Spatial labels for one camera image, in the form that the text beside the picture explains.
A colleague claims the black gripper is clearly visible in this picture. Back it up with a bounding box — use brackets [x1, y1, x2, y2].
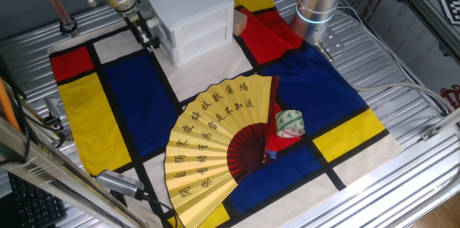
[125, 7, 162, 52]

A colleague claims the colour block tablecloth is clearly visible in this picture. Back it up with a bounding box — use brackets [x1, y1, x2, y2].
[48, 0, 404, 228]

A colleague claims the tan wooden block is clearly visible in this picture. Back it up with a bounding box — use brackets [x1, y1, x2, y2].
[232, 9, 248, 37]

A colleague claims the yellow paper folding fan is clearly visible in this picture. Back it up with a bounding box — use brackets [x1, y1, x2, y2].
[164, 73, 281, 228]

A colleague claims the orange rod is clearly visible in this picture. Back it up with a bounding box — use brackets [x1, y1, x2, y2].
[0, 76, 21, 132]

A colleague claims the green printed tape roll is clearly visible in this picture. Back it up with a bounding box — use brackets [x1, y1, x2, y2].
[275, 109, 306, 139]

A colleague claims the black keyboard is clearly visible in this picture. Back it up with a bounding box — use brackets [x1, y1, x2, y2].
[6, 172, 68, 228]

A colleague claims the printed dark panel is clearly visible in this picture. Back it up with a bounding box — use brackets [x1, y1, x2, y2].
[339, 0, 460, 110]

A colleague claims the black white fiducial marker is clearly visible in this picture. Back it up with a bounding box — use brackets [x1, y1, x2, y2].
[440, 0, 460, 26]

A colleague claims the grey mounted camera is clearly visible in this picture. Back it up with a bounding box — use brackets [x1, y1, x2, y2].
[43, 96, 68, 125]

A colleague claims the black camera cable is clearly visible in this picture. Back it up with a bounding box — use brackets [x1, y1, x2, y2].
[142, 192, 180, 228]

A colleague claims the aluminium frame bar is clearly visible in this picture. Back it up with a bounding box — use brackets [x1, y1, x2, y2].
[0, 116, 155, 228]

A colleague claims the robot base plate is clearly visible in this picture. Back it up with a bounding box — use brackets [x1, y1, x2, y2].
[311, 22, 346, 64]

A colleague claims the grey hose cable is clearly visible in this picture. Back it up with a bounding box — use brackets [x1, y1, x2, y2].
[313, 40, 460, 114]

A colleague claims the metal bracket with rail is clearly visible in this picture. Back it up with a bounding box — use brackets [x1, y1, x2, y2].
[419, 107, 460, 142]

